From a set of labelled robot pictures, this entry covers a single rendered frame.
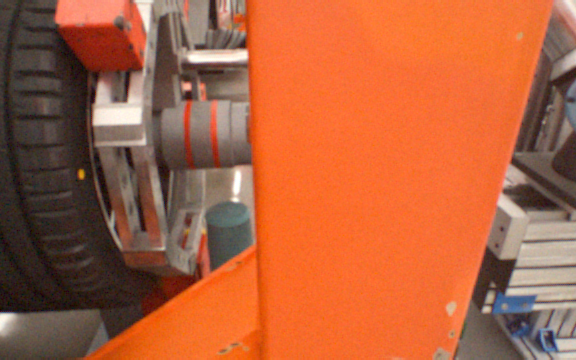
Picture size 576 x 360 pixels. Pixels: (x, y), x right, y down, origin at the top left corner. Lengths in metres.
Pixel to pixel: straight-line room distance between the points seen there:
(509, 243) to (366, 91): 0.59
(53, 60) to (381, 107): 0.42
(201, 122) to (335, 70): 0.54
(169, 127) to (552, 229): 0.71
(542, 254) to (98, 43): 0.78
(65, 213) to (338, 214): 0.38
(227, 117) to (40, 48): 0.32
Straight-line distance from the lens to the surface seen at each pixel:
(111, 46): 0.51
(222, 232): 0.70
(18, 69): 0.54
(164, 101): 0.75
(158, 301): 0.98
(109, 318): 1.05
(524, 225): 0.75
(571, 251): 0.85
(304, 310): 0.28
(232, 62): 0.70
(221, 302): 0.40
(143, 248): 0.60
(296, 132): 0.20
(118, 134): 0.52
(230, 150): 0.72
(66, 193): 0.53
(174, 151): 0.73
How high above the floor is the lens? 1.10
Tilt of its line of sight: 26 degrees down
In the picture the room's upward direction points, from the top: straight up
